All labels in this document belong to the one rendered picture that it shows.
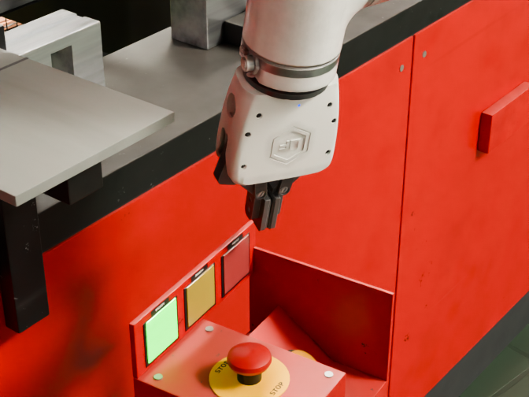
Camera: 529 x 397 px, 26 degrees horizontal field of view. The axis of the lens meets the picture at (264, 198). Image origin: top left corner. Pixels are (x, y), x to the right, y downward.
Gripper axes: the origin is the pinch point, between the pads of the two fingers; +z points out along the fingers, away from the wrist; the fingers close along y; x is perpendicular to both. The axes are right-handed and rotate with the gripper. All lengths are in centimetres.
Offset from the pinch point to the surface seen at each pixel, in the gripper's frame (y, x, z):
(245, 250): -0.5, 1.1, 6.8
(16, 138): -22.7, 2.5, -10.4
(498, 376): 80, 36, 94
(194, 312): -7.9, -4.3, 7.9
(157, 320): -12.6, -6.9, 5.0
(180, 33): 7.3, 40.3, 7.9
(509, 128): 70, 46, 39
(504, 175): 74, 47, 51
